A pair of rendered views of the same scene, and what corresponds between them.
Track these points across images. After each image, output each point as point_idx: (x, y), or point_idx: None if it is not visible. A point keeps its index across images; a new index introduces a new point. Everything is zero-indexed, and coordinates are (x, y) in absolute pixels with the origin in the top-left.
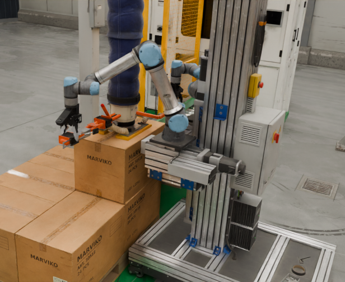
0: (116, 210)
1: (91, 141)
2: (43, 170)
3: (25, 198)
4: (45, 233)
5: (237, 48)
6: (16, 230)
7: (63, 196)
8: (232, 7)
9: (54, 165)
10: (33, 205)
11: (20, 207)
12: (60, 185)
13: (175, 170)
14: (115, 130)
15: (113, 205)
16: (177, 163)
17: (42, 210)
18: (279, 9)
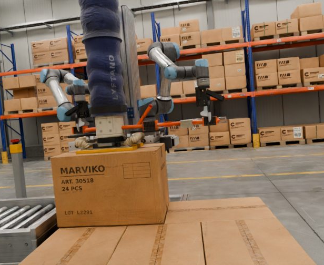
0: (181, 201)
1: (160, 148)
2: (123, 259)
3: (216, 237)
4: (253, 209)
5: (135, 60)
6: (272, 218)
7: (183, 224)
8: (131, 32)
9: (100, 258)
10: (222, 228)
11: (235, 233)
12: (160, 233)
13: (175, 141)
14: (144, 136)
15: (174, 204)
16: (171, 137)
17: (224, 222)
18: None
